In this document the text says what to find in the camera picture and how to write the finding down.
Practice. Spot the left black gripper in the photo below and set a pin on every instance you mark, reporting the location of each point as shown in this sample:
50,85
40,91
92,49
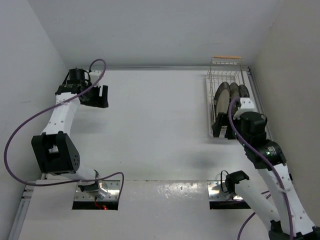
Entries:
100,101

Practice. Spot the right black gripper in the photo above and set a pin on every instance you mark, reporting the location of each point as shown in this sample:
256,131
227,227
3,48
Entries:
216,128

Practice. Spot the brown checkered rim plate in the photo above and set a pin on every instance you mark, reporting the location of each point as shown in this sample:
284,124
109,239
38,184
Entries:
221,100

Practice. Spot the dark rim beige plate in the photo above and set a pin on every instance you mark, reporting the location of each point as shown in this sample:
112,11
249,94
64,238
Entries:
234,92

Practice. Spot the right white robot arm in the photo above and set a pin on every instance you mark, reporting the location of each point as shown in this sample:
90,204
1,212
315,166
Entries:
285,218

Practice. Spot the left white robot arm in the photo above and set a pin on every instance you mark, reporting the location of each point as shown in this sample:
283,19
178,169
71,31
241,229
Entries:
54,149

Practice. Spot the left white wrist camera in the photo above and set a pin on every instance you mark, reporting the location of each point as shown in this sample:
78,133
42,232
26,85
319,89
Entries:
94,75

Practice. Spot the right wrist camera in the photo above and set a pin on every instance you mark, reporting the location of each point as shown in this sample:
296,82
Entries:
245,105

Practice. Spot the white wire dish rack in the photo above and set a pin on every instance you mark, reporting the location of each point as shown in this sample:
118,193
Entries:
228,69

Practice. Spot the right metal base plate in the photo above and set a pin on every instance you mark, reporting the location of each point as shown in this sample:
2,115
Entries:
215,193

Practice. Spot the metal base plate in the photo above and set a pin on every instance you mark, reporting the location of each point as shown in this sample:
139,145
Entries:
215,193
110,190

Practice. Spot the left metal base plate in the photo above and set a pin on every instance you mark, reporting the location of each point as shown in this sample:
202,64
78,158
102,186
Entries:
110,190

